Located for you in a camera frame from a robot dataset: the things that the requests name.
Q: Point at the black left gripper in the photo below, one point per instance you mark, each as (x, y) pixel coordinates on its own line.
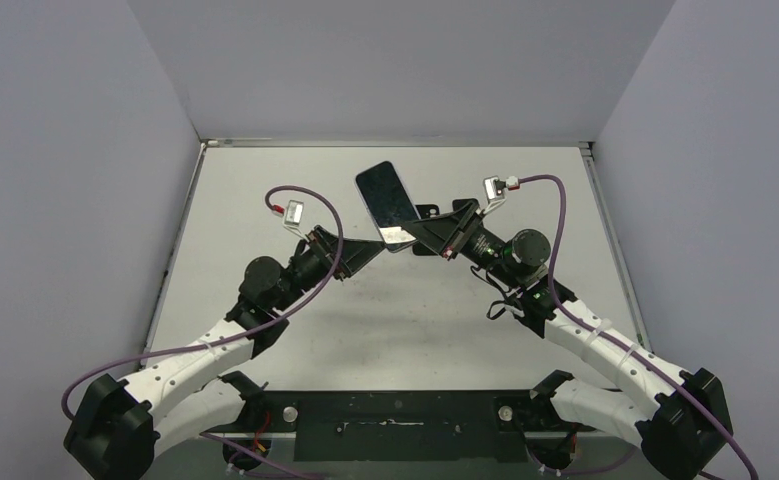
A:
(358, 253)

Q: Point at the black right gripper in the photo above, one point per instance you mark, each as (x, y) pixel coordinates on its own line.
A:
(456, 231)

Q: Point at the purple phone black screen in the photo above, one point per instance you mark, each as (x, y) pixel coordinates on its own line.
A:
(465, 203)

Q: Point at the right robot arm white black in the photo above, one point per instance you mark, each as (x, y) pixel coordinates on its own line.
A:
(678, 419)

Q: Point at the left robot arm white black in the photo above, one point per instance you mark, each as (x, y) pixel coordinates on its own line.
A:
(122, 425)

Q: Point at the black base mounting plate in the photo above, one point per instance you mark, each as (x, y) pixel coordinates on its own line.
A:
(403, 426)

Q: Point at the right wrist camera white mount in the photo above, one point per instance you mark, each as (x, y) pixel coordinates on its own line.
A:
(495, 191)

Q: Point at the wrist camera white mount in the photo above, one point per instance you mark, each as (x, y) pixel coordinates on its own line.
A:
(495, 191)
(291, 216)

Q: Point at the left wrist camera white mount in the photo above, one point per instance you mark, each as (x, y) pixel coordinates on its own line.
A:
(291, 216)

